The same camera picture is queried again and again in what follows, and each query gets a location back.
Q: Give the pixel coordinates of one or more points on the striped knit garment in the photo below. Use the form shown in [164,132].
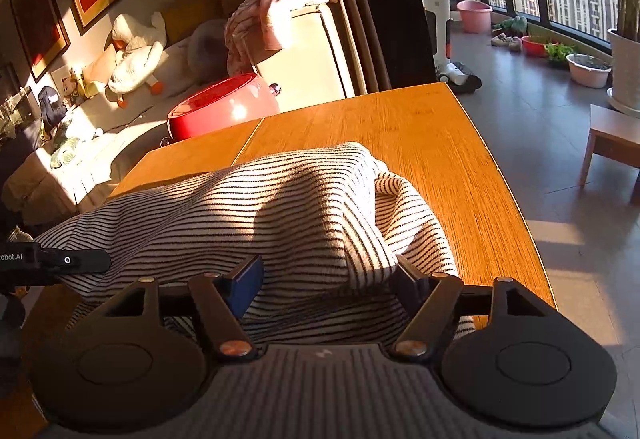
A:
[300,209]

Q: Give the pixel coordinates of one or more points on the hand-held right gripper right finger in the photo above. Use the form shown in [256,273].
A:
[410,286]

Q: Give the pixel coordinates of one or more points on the red round tub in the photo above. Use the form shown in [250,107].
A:
[215,111]

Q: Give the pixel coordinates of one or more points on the green plush toy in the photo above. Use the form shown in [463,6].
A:
[512,25]

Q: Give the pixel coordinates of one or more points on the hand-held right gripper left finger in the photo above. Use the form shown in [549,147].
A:
[247,286]

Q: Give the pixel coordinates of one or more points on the small teddy bear toy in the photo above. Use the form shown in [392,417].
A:
[72,86]

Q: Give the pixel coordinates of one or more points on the white goose plush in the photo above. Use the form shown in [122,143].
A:
[135,64]

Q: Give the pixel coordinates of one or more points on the grey neck pillow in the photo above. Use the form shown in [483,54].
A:
[207,51]

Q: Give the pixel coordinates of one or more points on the pink clothes pile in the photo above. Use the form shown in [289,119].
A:
[270,9]

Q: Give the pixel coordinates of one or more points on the brown curtain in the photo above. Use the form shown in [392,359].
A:
[385,4]

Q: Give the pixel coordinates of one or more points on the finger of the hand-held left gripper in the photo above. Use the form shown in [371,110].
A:
[75,260]

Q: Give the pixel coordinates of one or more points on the narrow red framed picture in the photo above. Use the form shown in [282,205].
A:
[40,19]

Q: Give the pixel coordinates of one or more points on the white floor washer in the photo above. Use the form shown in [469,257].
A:
[439,19]

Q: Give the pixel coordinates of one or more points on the dark bag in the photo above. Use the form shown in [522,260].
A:
[52,108]

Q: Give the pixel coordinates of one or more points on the potted palm in white pot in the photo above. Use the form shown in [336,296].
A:
[627,69]

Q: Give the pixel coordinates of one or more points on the red plant basin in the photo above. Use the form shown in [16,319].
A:
[537,47]

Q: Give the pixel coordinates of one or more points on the pair of small shoes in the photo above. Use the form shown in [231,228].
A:
[506,41]

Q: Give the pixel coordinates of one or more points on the pink plastic tub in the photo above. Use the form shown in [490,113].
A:
[474,18]

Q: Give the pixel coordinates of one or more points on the beige sofa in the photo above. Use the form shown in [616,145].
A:
[115,129]

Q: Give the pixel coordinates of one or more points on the beige sofa cushion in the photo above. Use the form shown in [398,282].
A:
[100,64]

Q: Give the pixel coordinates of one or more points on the pale pink basin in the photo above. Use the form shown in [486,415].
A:
[589,73]

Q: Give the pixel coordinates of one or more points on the small wooden stool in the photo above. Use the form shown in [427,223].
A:
[615,129]

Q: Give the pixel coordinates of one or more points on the green seedling tray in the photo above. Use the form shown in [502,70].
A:
[559,53]

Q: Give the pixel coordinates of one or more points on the beige storage box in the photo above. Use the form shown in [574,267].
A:
[315,54]

